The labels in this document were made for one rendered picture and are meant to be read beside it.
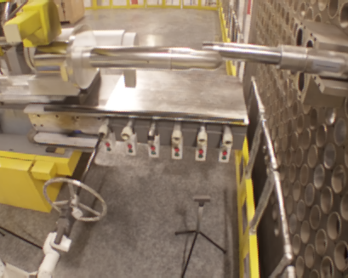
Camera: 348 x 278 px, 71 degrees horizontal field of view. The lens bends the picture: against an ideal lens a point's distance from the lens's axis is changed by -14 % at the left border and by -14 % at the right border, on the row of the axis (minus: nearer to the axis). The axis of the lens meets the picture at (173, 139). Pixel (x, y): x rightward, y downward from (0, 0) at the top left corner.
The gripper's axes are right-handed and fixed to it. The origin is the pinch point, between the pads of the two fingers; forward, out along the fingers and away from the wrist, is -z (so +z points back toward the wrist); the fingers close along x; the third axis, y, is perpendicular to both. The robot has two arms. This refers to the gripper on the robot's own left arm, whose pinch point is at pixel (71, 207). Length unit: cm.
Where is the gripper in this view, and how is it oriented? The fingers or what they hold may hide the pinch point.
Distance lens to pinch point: 160.4
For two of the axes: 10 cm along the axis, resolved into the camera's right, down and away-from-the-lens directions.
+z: -1.1, 6.5, -7.5
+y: 9.2, -2.2, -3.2
